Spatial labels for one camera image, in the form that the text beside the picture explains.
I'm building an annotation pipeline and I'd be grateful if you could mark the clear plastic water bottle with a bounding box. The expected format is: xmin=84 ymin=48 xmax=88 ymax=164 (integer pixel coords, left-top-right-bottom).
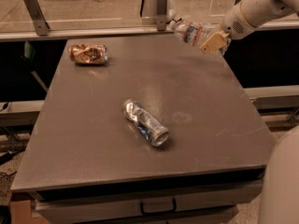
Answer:
xmin=169 ymin=20 xmax=231 ymax=56

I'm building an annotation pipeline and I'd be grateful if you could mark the middle metal rail bracket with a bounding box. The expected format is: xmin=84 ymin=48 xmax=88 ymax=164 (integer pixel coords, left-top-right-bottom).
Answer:
xmin=156 ymin=0 xmax=167 ymax=31

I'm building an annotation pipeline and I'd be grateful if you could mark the grey drawer with handle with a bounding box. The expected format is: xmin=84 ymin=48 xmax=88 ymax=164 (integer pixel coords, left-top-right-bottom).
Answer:
xmin=36 ymin=180 xmax=263 ymax=224

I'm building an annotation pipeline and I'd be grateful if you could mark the horizontal metal rail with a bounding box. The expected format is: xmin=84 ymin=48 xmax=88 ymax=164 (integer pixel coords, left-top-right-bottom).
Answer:
xmin=0 ymin=21 xmax=299 ymax=42

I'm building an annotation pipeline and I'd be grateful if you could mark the crushed silver blue can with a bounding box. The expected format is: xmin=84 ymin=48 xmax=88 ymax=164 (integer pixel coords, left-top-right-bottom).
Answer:
xmin=122 ymin=98 xmax=169 ymax=147

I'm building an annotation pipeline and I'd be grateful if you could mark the black drawer handle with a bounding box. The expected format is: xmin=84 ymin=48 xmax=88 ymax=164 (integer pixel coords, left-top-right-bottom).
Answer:
xmin=139 ymin=198 xmax=177 ymax=216

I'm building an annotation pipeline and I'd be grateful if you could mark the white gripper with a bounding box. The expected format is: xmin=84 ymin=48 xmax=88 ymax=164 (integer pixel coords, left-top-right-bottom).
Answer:
xmin=199 ymin=1 xmax=259 ymax=54

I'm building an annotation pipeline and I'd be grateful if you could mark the left metal rail bracket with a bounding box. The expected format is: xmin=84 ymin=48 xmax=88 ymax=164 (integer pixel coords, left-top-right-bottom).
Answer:
xmin=23 ymin=0 xmax=50 ymax=36

